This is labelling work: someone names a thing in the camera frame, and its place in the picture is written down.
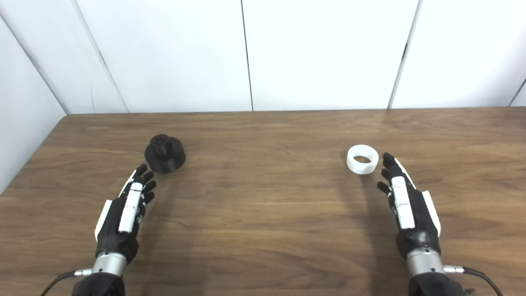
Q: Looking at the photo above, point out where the round black plastic part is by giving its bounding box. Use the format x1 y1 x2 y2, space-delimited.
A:
144 134 186 174

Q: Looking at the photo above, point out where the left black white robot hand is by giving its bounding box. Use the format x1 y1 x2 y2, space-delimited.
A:
95 164 157 264

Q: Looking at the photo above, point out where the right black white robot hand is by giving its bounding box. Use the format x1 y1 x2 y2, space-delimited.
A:
377 152 442 260

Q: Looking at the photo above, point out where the white toothed plastic ring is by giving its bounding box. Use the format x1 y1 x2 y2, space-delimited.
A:
346 145 379 175

